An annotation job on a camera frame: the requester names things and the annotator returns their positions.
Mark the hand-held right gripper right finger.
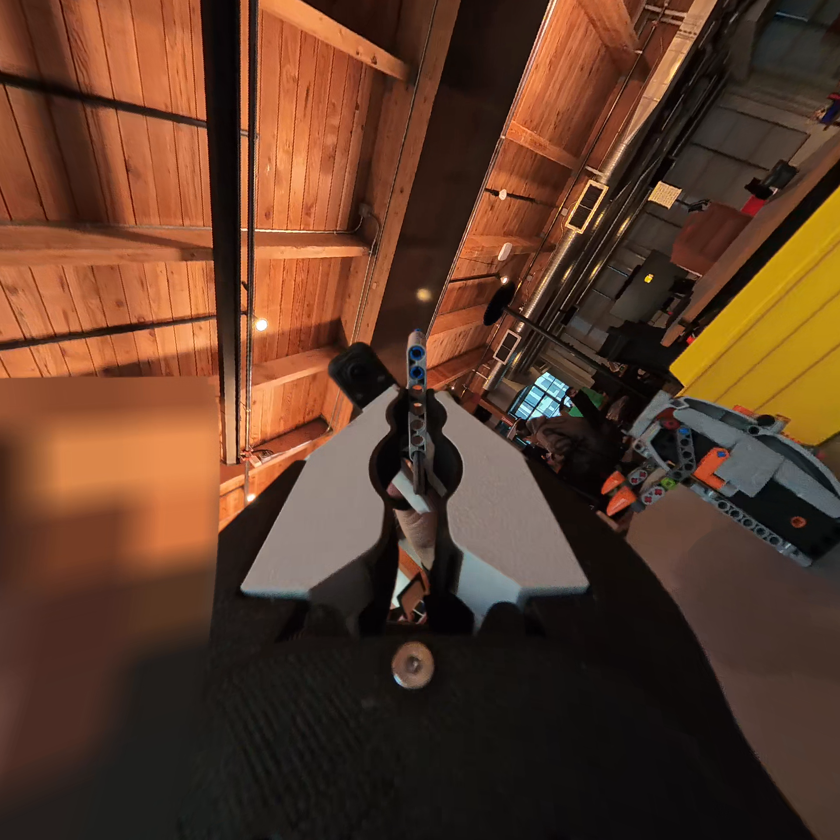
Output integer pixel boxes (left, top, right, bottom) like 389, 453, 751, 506
425, 389, 589, 635

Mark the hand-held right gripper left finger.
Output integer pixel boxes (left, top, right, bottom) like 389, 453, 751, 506
239, 386, 408, 635

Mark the grey beam with blue pins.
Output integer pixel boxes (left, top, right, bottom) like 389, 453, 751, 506
403, 330, 437, 496

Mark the person's left hand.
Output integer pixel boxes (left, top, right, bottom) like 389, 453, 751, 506
392, 505, 439, 571

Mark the glass window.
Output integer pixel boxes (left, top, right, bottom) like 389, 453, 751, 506
514, 369, 571, 422

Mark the black floor lamp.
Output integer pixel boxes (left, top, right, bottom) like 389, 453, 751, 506
481, 283, 669, 370

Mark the black ceiling panel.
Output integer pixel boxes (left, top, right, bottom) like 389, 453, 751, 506
364, 0, 552, 411

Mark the grey orange toy robot model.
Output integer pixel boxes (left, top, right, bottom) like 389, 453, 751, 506
599, 392, 840, 570

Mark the black monitor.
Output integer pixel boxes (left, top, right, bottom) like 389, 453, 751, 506
619, 248, 678, 311

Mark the yellow parts bin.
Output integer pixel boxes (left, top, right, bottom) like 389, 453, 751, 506
668, 166, 840, 448

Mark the wooden work table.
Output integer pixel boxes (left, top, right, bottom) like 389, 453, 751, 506
661, 134, 840, 347

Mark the silver ventilation duct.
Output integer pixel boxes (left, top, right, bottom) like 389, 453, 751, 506
505, 0, 729, 395

